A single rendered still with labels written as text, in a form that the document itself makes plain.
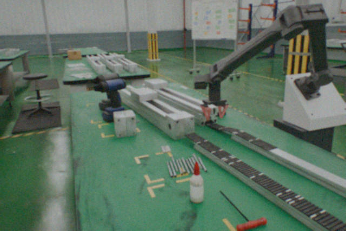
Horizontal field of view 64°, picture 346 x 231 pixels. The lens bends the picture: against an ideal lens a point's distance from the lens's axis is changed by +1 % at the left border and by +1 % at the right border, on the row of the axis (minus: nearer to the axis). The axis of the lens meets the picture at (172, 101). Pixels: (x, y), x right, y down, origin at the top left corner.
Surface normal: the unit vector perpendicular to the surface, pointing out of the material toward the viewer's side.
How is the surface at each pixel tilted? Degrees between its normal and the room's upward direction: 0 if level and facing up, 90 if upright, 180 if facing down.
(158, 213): 0
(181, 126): 90
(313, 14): 44
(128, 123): 90
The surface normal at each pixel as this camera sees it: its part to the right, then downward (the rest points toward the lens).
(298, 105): -0.94, 0.11
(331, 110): 0.22, -0.50
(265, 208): -0.03, -0.97
